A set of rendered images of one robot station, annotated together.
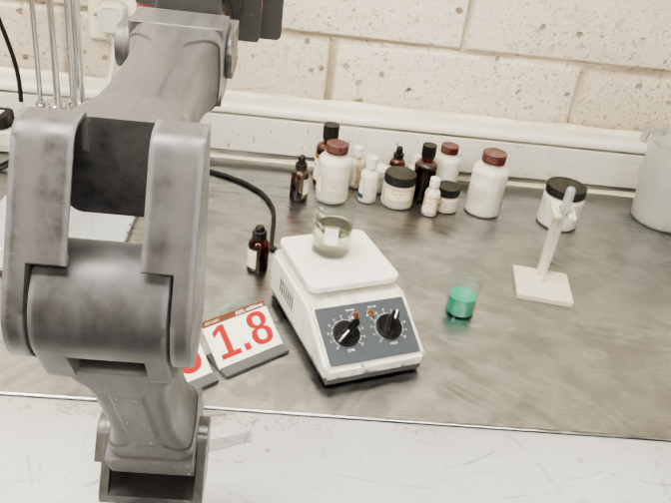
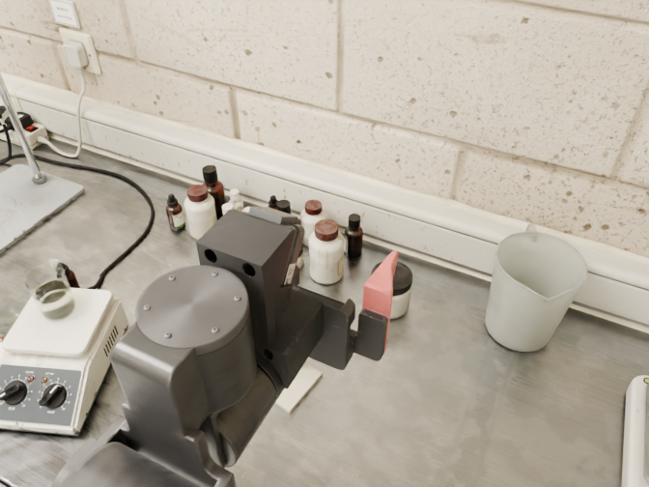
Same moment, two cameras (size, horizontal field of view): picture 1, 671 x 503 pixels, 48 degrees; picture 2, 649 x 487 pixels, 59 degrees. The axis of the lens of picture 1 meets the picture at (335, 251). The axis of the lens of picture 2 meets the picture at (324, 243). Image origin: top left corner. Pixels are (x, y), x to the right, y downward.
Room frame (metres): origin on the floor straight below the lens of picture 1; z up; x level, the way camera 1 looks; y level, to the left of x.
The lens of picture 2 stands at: (0.56, -0.62, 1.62)
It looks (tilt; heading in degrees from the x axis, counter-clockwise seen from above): 42 degrees down; 32
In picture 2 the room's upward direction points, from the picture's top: straight up
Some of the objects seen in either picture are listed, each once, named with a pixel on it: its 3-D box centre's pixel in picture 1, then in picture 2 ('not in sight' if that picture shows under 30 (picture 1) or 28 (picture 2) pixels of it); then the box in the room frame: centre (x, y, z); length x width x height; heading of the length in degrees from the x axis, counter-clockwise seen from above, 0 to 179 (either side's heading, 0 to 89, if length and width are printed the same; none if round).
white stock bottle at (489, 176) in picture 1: (488, 182); (326, 250); (1.17, -0.24, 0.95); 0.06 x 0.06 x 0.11
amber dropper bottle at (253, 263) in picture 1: (259, 246); (66, 278); (0.90, 0.11, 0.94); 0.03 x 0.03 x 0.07
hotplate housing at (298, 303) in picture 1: (341, 298); (61, 352); (0.79, -0.02, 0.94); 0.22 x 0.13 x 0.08; 27
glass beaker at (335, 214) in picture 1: (333, 225); (52, 291); (0.83, 0.01, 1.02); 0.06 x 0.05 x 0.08; 26
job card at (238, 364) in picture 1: (245, 337); not in sight; (0.71, 0.09, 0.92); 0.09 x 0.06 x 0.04; 134
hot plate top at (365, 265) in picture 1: (337, 258); (59, 319); (0.81, 0.00, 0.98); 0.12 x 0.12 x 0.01; 27
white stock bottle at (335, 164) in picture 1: (334, 171); (201, 211); (1.14, 0.02, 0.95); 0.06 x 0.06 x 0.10
